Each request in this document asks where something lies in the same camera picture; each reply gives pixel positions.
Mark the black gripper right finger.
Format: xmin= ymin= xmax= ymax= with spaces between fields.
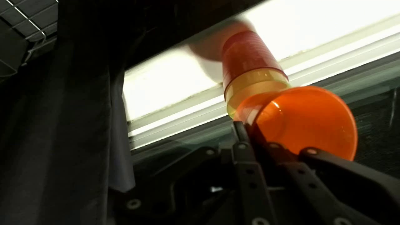
xmin=249 ymin=124 xmax=400 ymax=225

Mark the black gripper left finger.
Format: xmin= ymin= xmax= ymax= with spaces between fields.
xmin=112 ymin=122 xmax=277 ymax=225

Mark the orange plastic cup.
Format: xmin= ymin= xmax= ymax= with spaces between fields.
xmin=237 ymin=85 xmax=360 ymax=162

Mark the white window sill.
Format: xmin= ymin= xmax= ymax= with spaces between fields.
xmin=123 ymin=0 xmax=400 ymax=152

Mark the grey fabric curtain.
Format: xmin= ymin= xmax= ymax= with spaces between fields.
xmin=0 ymin=0 xmax=139 ymax=225

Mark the grey dish rack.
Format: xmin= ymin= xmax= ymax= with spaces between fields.
xmin=0 ymin=0 xmax=60 ymax=80

